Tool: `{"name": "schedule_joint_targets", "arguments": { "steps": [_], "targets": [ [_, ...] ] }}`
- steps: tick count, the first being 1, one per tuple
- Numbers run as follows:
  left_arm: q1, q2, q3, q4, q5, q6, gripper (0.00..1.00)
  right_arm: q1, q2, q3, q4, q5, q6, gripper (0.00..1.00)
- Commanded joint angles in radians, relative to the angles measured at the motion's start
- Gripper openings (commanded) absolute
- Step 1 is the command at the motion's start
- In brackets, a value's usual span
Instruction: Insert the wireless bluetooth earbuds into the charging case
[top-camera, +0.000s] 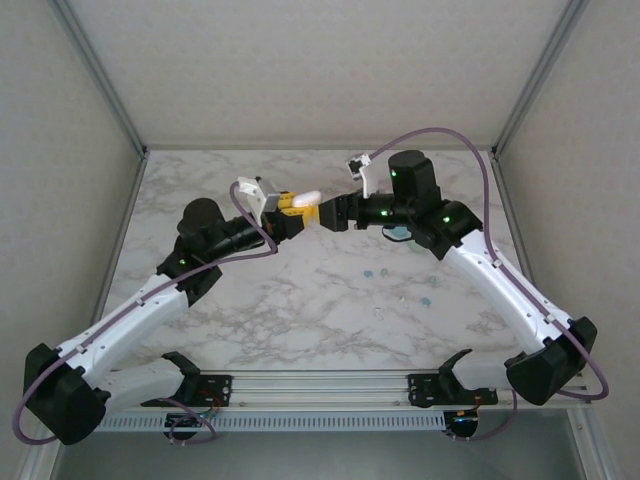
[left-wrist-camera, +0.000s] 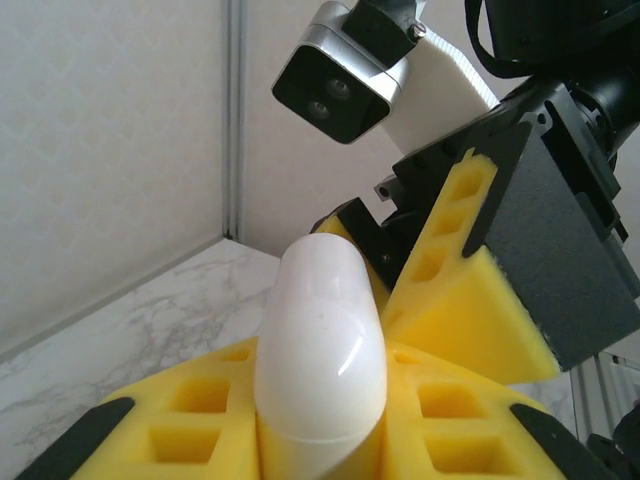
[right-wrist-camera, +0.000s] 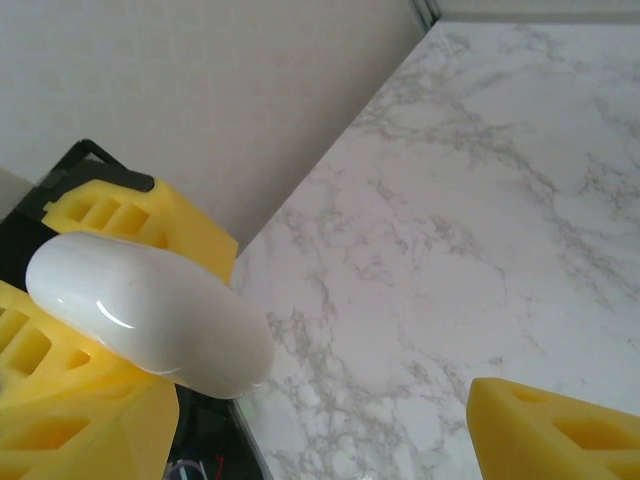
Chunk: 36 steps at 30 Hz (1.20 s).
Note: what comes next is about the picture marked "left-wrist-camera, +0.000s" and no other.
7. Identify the aluminium frame post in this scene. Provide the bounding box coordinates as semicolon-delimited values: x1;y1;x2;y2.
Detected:
219;0;249;239

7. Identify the pale oval earbud charging case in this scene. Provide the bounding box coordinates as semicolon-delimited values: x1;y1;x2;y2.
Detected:
253;233;389;474

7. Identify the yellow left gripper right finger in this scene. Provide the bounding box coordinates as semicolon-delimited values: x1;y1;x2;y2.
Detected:
382;343;611;480

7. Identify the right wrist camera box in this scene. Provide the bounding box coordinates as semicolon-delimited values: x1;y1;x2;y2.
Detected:
271;0;501;151

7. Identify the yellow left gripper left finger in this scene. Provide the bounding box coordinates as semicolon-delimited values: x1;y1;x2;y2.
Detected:
14;337;266;480

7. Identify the thin black right gripper cable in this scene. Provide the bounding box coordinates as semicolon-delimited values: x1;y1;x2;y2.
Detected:
462;0;531;81

